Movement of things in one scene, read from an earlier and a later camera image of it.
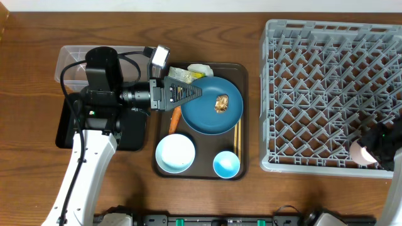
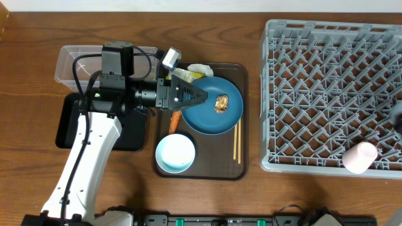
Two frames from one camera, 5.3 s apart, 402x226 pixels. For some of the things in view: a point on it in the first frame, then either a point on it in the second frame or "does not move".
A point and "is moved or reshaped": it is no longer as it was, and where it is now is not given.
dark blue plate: [200, 115] does not move
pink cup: [360, 156] is moved or reshaped
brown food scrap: [222, 103] does not move
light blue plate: [175, 153] does not move
